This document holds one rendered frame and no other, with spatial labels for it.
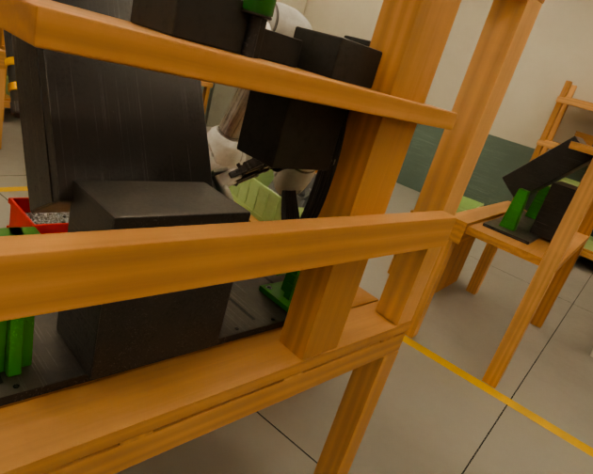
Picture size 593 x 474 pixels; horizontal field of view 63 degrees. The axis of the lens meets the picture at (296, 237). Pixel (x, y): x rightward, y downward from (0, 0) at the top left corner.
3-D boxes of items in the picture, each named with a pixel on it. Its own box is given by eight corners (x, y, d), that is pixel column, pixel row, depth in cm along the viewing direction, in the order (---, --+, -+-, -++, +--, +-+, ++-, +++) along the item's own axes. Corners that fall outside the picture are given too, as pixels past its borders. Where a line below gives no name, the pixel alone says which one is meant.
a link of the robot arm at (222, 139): (184, 157, 209) (226, 161, 224) (197, 183, 201) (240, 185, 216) (262, -12, 165) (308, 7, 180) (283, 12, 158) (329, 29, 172)
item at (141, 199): (55, 328, 102) (72, 178, 91) (178, 304, 124) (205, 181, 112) (89, 381, 91) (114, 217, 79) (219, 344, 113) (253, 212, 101)
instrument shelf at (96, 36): (-31, 11, 63) (-30, -23, 61) (370, 102, 127) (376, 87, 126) (33, 47, 48) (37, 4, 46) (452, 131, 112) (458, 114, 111)
